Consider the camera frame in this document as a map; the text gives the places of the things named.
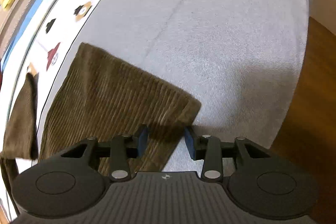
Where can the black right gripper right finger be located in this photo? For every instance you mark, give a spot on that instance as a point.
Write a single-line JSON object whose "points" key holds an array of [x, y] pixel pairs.
{"points": [[212, 151]]}

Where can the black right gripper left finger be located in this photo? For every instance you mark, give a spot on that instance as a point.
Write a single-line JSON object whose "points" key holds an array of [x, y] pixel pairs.
{"points": [[118, 150]]}

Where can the brown corduroy pants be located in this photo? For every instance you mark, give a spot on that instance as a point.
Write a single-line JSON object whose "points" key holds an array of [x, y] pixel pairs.
{"points": [[101, 96]]}

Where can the grey patterned bed sheet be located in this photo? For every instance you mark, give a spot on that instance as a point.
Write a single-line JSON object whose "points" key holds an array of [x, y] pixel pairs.
{"points": [[241, 59]]}

